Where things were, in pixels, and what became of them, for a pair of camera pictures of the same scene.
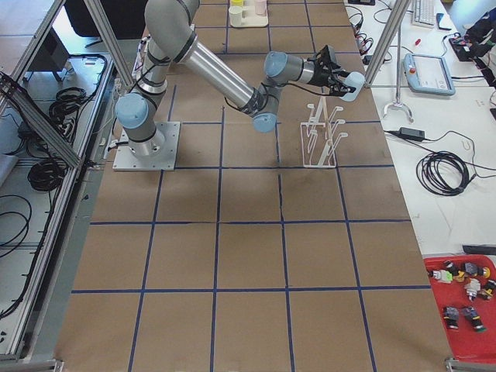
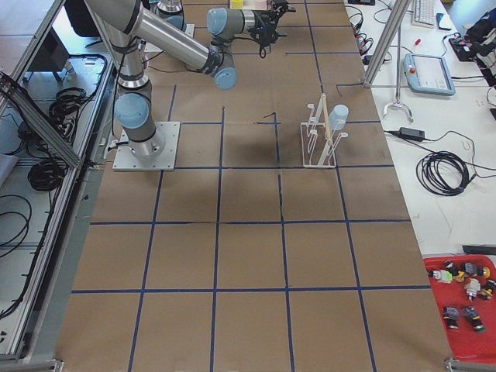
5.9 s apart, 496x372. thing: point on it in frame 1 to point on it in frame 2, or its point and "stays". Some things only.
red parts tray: [464, 286] stays
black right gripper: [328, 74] to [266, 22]
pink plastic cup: [260, 7] stays
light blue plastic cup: [357, 80] to [338, 116]
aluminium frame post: [400, 12] stays
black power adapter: [412, 133] stays
